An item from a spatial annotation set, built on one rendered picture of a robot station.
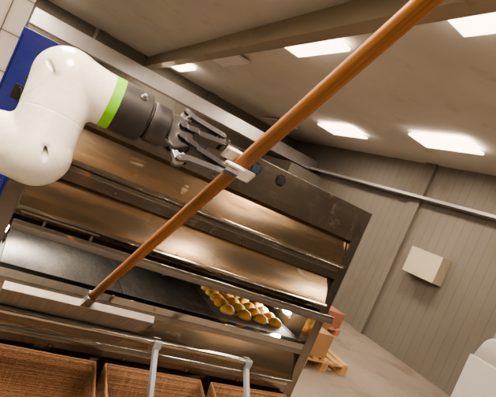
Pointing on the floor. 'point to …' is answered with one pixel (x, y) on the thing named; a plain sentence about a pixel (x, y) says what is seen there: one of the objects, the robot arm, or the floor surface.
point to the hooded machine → (487, 372)
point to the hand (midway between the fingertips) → (238, 164)
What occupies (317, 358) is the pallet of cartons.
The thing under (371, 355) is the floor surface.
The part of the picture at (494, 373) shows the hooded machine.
